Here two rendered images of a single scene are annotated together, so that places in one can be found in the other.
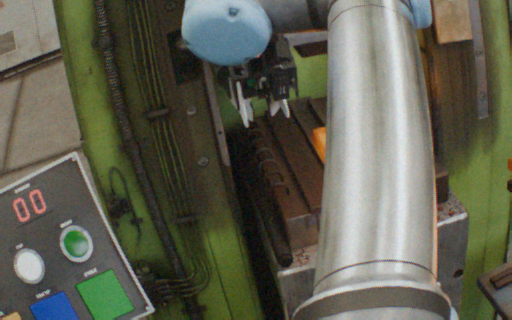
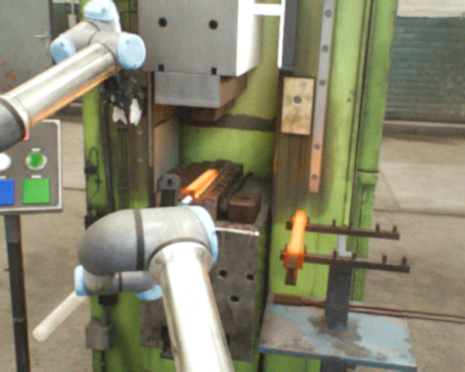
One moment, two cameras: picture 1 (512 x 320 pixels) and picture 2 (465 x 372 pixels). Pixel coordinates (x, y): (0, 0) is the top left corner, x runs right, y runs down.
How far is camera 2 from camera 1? 0.99 m
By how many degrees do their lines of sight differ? 18
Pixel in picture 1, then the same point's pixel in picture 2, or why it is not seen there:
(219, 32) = (59, 53)
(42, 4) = not seen: hidden behind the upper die
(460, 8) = (303, 111)
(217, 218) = (140, 194)
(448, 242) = (241, 247)
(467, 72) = (303, 157)
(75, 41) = not seen: hidden behind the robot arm
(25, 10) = not seen: hidden behind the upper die
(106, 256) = (49, 172)
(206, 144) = (142, 152)
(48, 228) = (23, 148)
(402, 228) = (22, 91)
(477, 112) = (308, 187)
